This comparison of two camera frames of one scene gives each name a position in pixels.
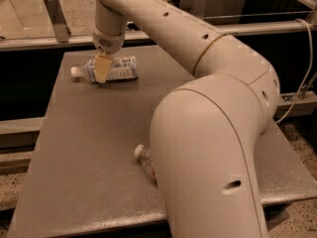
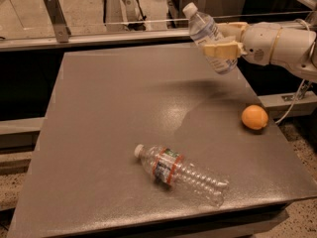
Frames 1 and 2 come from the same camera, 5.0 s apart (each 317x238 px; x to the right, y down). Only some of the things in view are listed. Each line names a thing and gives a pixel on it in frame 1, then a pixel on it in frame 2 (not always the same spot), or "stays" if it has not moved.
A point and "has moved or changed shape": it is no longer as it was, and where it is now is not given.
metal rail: (83, 39) stays
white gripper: (107, 44) -> (259, 44)
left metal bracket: (54, 10) stays
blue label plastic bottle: (122, 68) has moved or changed shape
